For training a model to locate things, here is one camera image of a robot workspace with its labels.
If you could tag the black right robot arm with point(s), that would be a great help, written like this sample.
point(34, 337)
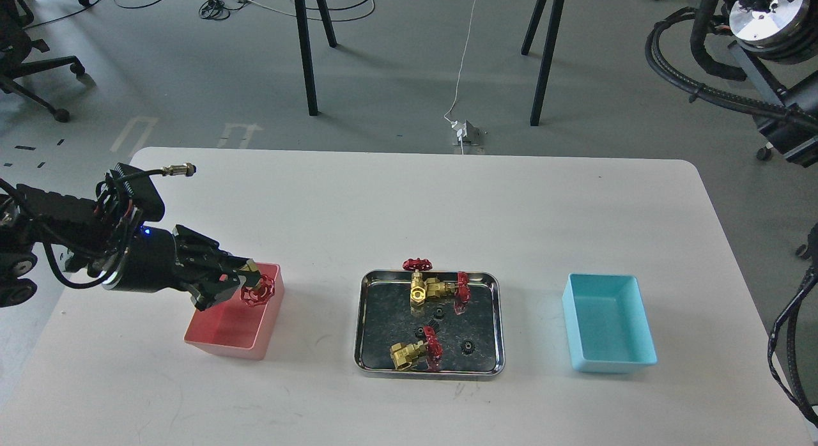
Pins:
point(735, 40)

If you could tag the blue plastic box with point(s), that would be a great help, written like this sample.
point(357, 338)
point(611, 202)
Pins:
point(606, 324)

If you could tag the brass valve bottom red handle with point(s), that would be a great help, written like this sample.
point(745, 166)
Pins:
point(406, 355)

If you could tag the black tripod left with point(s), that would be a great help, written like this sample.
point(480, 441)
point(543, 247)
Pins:
point(305, 47)

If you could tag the black tripod right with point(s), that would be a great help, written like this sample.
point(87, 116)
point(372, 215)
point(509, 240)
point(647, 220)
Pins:
point(552, 33)

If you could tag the brass valve upright red handle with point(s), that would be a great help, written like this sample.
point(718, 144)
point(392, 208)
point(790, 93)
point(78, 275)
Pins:
point(418, 291)

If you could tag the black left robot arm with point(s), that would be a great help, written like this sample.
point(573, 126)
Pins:
point(107, 241)

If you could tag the pink plastic box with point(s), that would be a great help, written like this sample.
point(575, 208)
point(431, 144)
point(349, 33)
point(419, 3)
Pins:
point(236, 329)

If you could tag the steel tray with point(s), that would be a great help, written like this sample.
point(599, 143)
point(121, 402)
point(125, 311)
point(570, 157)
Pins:
point(386, 317)

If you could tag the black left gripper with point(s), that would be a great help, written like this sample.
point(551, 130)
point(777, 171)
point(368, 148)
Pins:
point(180, 259)

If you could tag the brass valve red handle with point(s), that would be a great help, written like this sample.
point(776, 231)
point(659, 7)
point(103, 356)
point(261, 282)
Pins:
point(406, 355)
point(418, 291)
point(459, 289)
point(257, 290)

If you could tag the white power adapter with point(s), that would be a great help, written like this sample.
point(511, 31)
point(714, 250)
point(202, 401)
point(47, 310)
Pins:
point(466, 134)

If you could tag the black gear right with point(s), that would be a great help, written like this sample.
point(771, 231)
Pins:
point(467, 347)

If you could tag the black tripod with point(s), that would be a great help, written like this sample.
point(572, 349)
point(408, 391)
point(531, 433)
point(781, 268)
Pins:
point(552, 33)
point(305, 47)

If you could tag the black office chair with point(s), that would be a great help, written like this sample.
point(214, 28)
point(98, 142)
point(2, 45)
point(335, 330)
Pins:
point(16, 47)

